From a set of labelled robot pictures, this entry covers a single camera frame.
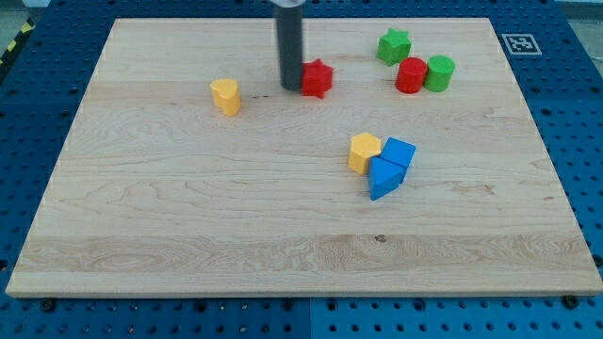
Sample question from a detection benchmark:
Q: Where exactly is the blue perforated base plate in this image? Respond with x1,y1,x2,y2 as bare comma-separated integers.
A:
1,1,602,338

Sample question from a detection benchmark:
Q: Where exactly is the white fiducial marker tag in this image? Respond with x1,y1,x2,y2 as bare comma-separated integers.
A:
502,33,542,56

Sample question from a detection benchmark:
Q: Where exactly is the yellow heart block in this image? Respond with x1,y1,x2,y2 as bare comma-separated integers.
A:
210,78,241,116

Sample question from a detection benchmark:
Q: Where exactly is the red cylinder block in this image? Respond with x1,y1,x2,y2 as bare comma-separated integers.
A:
395,57,428,94

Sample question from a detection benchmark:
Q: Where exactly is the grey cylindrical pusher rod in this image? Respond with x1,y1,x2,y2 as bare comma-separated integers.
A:
273,0,303,91

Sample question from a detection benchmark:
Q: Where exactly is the yellow hexagon block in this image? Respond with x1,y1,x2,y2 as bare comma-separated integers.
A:
348,133,382,175

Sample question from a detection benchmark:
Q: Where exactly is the red star block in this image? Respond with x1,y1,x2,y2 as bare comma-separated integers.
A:
301,59,334,99

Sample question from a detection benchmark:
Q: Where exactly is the blue triangle block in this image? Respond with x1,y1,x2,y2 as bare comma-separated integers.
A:
367,157,406,201

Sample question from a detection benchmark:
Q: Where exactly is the green cylinder block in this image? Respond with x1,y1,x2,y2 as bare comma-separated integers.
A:
423,55,455,92

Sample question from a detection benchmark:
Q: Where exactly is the green star block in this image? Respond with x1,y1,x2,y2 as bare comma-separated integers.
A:
377,27,412,66

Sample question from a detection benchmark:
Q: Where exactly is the blue cube block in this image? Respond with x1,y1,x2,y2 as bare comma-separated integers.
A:
380,137,416,183

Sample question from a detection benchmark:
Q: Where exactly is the wooden board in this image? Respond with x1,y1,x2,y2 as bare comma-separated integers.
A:
7,18,602,299

